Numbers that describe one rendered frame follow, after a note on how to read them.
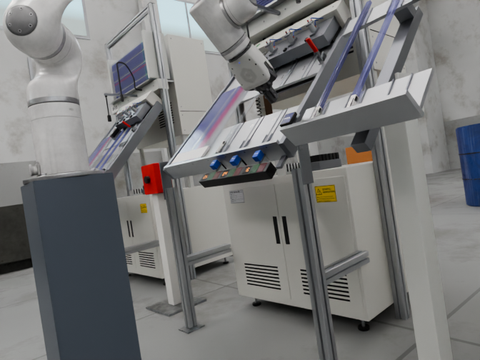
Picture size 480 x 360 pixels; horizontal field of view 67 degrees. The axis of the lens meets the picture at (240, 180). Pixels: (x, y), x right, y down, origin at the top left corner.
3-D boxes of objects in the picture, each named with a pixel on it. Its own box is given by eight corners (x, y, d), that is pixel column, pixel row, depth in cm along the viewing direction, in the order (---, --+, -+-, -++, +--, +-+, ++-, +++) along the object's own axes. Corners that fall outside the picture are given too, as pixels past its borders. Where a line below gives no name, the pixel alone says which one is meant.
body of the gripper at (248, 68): (218, 63, 100) (243, 95, 105) (244, 48, 93) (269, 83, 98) (229, 48, 104) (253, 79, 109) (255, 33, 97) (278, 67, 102)
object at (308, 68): (328, 81, 131) (321, 70, 129) (215, 121, 180) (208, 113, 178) (354, 31, 147) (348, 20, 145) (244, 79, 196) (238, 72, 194)
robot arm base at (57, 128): (30, 181, 80) (17, 96, 80) (17, 187, 95) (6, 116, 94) (116, 171, 92) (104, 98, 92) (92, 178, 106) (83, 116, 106)
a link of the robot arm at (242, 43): (213, 58, 99) (221, 66, 100) (236, 44, 92) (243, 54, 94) (227, 41, 103) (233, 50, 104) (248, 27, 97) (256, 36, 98)
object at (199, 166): (288, 158, 112) (276, 141, 109) (174, 178, 161) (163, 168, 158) (290, 155, 113) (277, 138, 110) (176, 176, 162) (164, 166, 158)
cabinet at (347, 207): (371, 338, 130) (345, 166, 129) (240, 306, 182) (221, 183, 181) (437, 283, 174) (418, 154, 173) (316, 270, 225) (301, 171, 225)
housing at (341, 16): (353, 38, 146) (336, 8, 139) (265, 76, 182) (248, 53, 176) (358, 28, 150) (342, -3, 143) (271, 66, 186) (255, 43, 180)
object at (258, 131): (286, 149, 112) (280, 142, 110) (171, 173, 161) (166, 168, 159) (307, 108, 121) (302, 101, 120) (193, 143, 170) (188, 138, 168)
